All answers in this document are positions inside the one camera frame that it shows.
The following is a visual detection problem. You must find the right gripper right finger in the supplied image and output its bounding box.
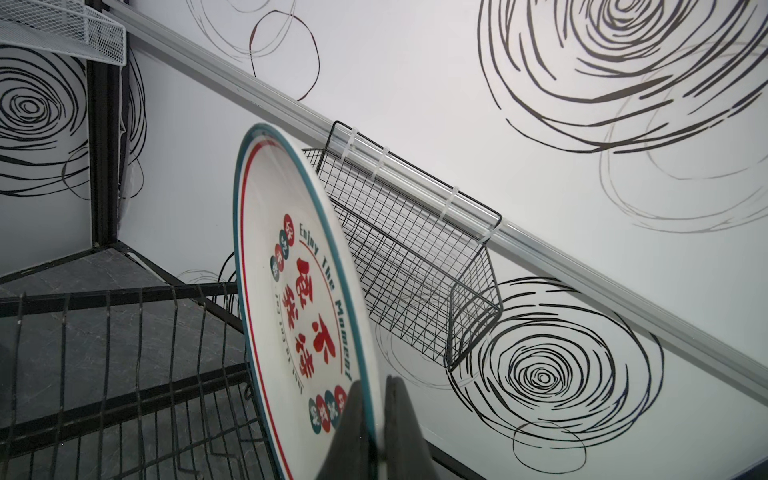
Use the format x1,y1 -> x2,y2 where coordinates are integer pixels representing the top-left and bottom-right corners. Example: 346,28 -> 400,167
384,376 -> 439,480

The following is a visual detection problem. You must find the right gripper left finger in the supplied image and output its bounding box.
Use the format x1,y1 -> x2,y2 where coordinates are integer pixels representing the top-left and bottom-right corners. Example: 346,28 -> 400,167
316,381 -> 375,480

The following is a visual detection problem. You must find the red characters plate green rim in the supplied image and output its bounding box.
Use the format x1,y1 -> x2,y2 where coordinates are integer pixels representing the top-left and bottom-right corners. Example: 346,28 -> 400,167
233,123 -> 385,479

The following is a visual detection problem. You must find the black wire wall basket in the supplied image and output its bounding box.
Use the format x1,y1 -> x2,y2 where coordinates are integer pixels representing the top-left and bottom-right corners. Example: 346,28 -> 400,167
306,120 -> 503,371

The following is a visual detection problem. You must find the black wire dish rack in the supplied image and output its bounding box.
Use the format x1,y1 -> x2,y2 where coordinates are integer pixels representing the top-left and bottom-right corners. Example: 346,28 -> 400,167
1,282 -> 278,479

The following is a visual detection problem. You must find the aluminium wall rail back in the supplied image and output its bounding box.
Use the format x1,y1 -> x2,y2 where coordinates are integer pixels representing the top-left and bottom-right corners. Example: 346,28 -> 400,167
106,1 -> 767,403

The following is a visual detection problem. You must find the white mesh wall shelf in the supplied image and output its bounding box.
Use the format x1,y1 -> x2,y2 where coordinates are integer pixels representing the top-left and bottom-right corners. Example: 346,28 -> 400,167
1,0 -> 127,67

